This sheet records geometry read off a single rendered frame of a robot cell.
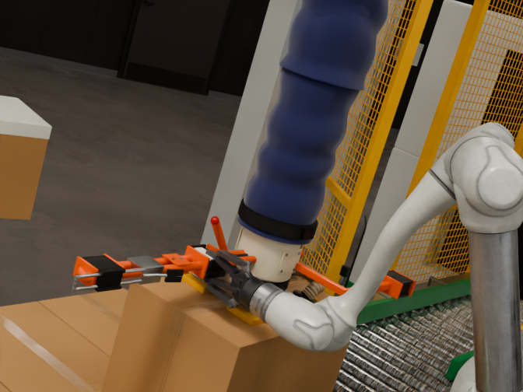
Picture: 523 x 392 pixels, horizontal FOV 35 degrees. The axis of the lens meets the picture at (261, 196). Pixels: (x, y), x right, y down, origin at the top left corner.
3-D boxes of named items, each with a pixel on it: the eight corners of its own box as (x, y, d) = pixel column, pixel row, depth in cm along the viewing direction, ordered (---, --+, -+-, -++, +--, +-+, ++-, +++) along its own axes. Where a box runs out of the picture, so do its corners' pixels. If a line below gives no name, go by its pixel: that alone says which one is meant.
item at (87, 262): (100, 272, 197) (106, 253, 196) (120, 286, 193) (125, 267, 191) (71, 275, 191) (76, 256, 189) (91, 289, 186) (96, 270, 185)
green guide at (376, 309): (489, 276, 478) (495, 262, 475) (506, 284, 472) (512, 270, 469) (336, 314, 353) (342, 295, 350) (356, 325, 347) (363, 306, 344)
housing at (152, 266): (143, 271, 206) (148, 254, 205) (161, 282, 202) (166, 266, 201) (121, 273, 201) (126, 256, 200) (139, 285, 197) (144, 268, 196)
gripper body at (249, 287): (255, 283, 201) (228, 267, 206) (245, 314, 203) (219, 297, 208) (274, 280, 207) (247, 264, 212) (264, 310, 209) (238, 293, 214)
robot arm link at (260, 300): (259, 327, 199) (242, 315, 203) (282, 322, 206) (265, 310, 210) (271, 293, 197) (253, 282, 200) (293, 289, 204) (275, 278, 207)
